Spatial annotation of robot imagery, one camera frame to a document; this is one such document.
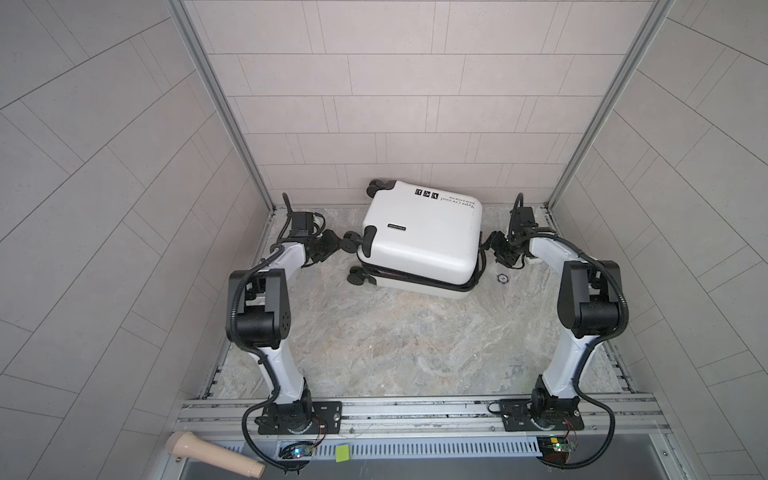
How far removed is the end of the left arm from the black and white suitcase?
0.04 meters

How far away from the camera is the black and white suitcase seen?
824mm

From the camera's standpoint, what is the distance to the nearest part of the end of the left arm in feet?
→ 2.41
